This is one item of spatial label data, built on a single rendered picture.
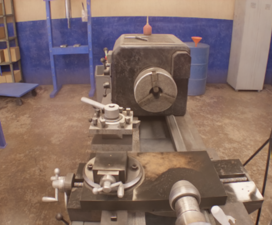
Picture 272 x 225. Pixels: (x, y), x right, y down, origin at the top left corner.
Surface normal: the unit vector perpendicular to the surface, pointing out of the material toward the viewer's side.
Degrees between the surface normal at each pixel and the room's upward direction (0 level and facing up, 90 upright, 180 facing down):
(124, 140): 0
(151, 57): 90
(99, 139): 0
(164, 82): 90
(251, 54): 90
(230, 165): 0
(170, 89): 90
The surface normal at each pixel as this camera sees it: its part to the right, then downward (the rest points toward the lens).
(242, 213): 0.00, -0.91
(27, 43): 0.03, 0.42
